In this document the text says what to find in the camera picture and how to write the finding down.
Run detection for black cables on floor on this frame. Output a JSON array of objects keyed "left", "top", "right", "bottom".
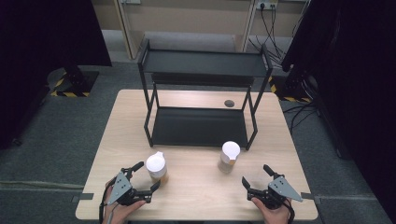
[{"left": 281, "top": 98, "right": 318, "bottom": 135}]

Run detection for wall power socket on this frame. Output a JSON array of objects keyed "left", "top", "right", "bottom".
[{"left": 255, "top": 0, "right": 279, "bottom": 10}]

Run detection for beige partition panels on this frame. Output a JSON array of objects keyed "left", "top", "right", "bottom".
[{"left": 91, "top": 0, "right": 260, "bottom": 61}]

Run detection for white-lidded jar with orange contents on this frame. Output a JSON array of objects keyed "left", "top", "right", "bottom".
[{"left": 145, "top": 150, "right": 169, "bottom": 187}]

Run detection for right hand-held gripper cable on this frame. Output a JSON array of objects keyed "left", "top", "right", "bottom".
[{"left": 281, "top": 199, "right": 296, "bottom": 224}]

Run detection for left hand-held gripper cable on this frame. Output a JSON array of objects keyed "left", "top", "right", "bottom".
[{"left": 98, "top": 186, "right": 116, "bottom": 224}]

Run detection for grey tape strip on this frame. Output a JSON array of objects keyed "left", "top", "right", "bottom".
[
  {"left": 300, "top": 191, "right": 322, "bottom": 203},
  {"left": 70, "top": 192, "right": 95, "bottom": 204}
]

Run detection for black metal two-tier rack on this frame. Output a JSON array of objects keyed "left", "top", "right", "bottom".
[{"left": 136, "top": 37, "right": 274, "bottom": 152}]

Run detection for black curtain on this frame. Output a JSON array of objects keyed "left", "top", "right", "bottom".
[
  {"left": 281, "top": 0, "right": 396, "bottom": 217},
  {"left": 0, "top": 0, "right": 113, "bottom": 151}
]

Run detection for hand-held gripper cable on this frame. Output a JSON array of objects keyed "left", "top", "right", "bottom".
[
  {"left": 98, "top": 186, "right": 116, "bottom": 224},
  {"left": 281, "top": 199, "right": 296, "bottom": 224}
]

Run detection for person's left hand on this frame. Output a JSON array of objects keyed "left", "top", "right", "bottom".
[{"left": 102, "top": 182, "right": 148, "bottom": 224}]

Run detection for black cables from wall socket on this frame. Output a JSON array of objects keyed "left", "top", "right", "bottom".
[{"left": 247, "top": 3, "right": 287, "bottom": 64}]

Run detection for white-lidded jar with pale contents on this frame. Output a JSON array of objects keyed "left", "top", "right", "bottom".
[{"left": 217, "top": 140, "right": 242, "bottom": 175}]

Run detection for stand base with striped tape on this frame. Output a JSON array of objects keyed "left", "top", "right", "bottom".
[
  {"left": 267, "top": 74, "right": 314, "bottom": 104},
  {"left": 46, "top": 66, "right": 100, "bottom": 98}
]

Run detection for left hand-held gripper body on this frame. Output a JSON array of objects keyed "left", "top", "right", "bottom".
[{"left": 106, "top": 171, "right": 153, "bottom": 206}]

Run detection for grey floor cable cover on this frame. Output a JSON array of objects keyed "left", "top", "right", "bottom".
[{"left": 0, "top": 179, "right": 86, "bottom": 191}]

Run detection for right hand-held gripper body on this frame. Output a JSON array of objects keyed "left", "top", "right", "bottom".
[{"left": 247, "top": 175, "right": 304, "bottom": 210}]

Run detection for person's right hand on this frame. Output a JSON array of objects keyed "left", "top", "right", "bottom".
[{"left": 250, "top": 197, "right": 292, "bottom": 224}]

